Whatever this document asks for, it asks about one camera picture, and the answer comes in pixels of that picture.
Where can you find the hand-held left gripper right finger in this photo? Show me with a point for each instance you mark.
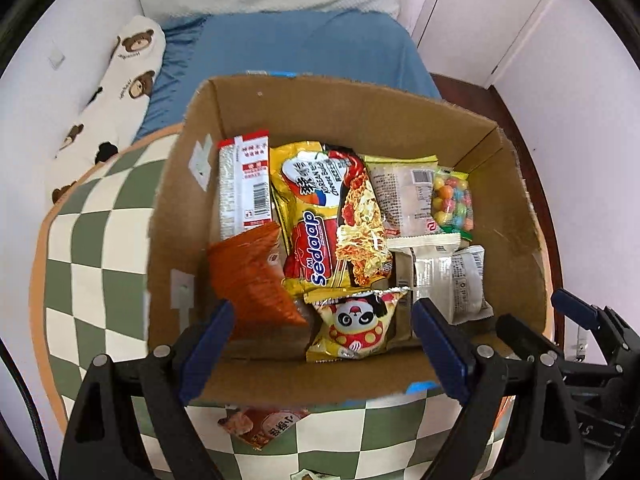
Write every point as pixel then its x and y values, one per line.
pixel 442 355

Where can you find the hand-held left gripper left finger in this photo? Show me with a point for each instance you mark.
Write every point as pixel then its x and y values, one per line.
pixel 207 350

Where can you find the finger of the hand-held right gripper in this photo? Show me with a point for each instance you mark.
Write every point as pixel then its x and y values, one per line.
pixel 575 305
pixel 520 332

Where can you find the small white grey snack packet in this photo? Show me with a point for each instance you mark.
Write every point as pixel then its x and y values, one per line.
pixel 467 280

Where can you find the orange snack packet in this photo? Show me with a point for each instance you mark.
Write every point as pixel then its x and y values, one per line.
pixel 250 280

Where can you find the yellow panda snack packet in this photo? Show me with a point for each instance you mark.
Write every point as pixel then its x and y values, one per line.
pixel 355 330

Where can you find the cardboard box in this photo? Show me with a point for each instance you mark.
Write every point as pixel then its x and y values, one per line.
pixel 510 240

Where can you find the colourful candy ball bag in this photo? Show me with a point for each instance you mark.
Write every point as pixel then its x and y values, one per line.
pixel 452 202

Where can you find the clear yellow-edged snack packet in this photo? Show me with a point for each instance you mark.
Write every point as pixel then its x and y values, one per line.
pixel 400 195

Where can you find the long white red snack packet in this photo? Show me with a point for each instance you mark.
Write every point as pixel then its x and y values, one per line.
pixel 245 185

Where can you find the yellow instant noodle packet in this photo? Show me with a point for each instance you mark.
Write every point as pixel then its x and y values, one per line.
pixel 325 220

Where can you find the brown red snack packet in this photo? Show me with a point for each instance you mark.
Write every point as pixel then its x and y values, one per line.
pixel 260 425

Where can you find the green white checkered mat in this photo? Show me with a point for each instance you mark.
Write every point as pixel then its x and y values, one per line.
pixel 90 280

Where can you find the white bear print pillow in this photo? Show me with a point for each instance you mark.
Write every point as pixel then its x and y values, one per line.
pixel 115 100

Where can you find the white door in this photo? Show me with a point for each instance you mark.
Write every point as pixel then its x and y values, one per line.
pixel 480 15

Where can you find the blue bedsheet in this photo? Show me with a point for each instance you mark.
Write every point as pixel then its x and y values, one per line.
pixel 300 45

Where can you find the white wall switch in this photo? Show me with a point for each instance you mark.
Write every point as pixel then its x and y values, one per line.
pixel 56 60

